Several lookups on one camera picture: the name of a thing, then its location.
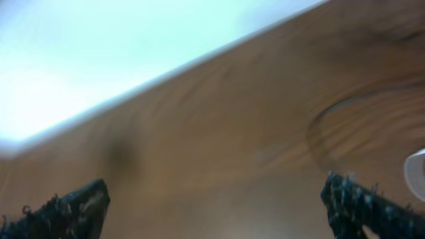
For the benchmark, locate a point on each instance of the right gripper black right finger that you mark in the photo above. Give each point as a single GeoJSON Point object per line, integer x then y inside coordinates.
{"type": "Point", "coordinates": [350, 207]}

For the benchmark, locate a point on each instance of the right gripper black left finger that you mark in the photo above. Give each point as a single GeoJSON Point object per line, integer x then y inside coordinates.
{"type": "Point", "coordinates": [77, 215]}

